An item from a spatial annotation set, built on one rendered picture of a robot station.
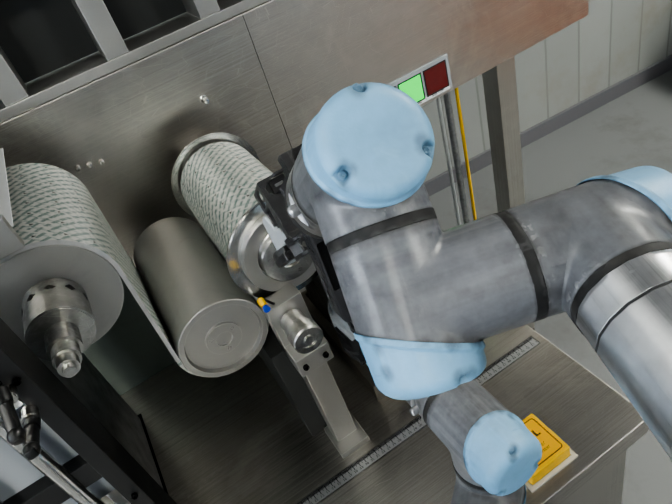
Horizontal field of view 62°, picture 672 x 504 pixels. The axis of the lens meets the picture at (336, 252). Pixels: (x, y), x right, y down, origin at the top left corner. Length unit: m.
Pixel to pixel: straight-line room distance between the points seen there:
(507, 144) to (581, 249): 1.28
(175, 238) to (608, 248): 0.64
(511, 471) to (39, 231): 0.53
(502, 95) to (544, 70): 1.53
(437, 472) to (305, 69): 0.68
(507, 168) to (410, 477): 1.02
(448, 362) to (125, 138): 0.71
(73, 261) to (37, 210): 0.09
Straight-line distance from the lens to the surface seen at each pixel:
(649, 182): 0.39
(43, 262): 0.65
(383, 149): 0.33
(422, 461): 0.88
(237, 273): 0.70
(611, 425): 0.91
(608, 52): 3.35
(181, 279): 0.77
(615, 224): 0.36
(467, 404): 0.63
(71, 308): 0.61
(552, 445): 0.86
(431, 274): 0.34
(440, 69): 1.17
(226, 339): 0.75
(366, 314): 0.35
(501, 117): 1.57
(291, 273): 0.71
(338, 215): 0.35
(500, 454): 0.60
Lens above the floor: 1.67
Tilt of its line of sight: 38 degrees down
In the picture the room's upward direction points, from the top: 20 degrees counter-clockwise
